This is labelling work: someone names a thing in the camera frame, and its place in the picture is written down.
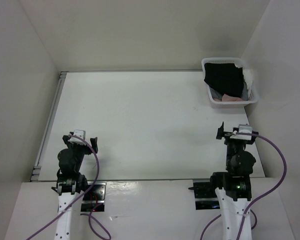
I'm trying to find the black pleated skirt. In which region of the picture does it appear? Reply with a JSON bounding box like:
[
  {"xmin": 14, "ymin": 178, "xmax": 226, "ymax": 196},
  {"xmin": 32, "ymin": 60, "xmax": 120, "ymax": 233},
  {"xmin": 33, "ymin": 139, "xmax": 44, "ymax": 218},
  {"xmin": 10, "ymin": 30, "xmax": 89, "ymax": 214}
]
[{"xmin": 204, "ymin": 62, "xmax": 244, "ymax": 98}]

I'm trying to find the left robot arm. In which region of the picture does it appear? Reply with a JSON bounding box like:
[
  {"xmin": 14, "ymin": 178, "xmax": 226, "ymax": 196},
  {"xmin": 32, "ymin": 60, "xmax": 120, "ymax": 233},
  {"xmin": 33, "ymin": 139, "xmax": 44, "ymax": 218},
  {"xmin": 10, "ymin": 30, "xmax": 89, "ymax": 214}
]
[{"xmin": 54, "ymin": 130, "xmax": 98, "ymax": 240}]

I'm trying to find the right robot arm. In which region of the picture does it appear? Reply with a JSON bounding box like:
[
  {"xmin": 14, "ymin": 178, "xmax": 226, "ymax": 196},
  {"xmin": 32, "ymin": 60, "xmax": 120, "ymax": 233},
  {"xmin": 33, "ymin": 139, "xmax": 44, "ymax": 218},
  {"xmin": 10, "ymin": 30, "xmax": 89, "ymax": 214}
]
[{"xmin": 209, "ymin": 124, "xmax": 256, "ymax": 240}]

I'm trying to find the pink cloth in basket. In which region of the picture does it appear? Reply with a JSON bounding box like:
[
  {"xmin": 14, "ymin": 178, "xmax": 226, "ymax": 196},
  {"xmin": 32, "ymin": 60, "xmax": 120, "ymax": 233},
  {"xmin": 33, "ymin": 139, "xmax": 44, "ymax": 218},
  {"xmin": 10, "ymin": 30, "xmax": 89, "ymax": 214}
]
[{"xmin": 212, "ymin": 94, "xmax": 244, "ymax": 102}]

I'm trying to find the white plastic basket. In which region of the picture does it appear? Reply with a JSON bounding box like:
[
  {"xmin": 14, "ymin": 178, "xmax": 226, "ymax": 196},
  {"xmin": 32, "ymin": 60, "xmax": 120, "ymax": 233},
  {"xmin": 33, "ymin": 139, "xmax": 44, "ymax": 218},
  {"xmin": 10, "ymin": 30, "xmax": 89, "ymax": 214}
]
[{"xmin": 201, "ymin": 57, "xmax": 260, "ymax": 109}]

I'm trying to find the grey skirt in basket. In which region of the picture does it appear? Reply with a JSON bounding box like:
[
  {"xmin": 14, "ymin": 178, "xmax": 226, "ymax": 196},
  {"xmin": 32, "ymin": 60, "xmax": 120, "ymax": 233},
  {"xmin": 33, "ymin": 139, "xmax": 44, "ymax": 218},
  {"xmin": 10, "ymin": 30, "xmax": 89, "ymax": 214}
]
[{"xmin": 209, "ymin": 82, "xmax": 249, "ymax": 101}]

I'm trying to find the white cloth in basket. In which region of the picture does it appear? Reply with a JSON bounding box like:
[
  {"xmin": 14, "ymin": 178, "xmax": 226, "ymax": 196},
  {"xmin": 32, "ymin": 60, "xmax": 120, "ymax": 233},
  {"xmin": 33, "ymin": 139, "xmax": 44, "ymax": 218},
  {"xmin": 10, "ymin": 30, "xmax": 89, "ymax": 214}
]
[{"xmin": 234, "ymin": 63, "xmax": 254, "ymax": 95}]

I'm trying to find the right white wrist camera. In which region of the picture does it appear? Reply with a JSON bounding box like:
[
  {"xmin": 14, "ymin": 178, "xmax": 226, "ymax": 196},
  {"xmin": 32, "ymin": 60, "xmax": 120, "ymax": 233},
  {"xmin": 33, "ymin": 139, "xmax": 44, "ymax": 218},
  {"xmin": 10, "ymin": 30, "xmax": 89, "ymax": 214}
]
[{"xmin": 232, "ymin": 124, "xmax": 253, "ymax": 136}]

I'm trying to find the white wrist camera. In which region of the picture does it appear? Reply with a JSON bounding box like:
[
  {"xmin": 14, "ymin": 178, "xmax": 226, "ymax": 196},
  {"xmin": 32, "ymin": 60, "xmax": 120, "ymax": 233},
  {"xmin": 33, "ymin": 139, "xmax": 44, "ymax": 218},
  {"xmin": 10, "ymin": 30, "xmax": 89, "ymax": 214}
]
[
  {"xmin": 232, "ymin": 124, "xmax": 253, "ymax": 136},
  {"xmin": 68, "ymin": 129, "xmax": 86, "ymax": 145}
]

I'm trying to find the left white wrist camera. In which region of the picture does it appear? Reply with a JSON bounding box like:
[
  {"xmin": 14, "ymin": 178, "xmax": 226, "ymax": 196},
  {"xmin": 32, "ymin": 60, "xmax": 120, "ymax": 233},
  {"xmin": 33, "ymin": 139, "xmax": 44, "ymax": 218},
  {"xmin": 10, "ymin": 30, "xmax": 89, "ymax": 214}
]
[{"xmin": 68, "ymin": 129, "xmax": 86, "ymax": 145}]

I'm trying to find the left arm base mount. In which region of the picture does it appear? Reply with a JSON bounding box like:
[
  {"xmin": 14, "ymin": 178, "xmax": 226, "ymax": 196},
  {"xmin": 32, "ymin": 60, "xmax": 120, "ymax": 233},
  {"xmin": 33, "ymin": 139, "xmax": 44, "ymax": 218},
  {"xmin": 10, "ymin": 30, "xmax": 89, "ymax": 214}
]
[{"xmin": 81, "ymin": 182, "xmax": 107, "ymax": 213}]

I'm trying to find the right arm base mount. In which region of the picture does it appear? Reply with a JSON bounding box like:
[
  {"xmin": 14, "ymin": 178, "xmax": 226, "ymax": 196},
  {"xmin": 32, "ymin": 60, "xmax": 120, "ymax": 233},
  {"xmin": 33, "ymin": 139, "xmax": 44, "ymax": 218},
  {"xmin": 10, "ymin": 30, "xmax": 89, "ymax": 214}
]
[{"xmin": 188, "ymin": 179, "xmax": 220, "ymax": 210}]

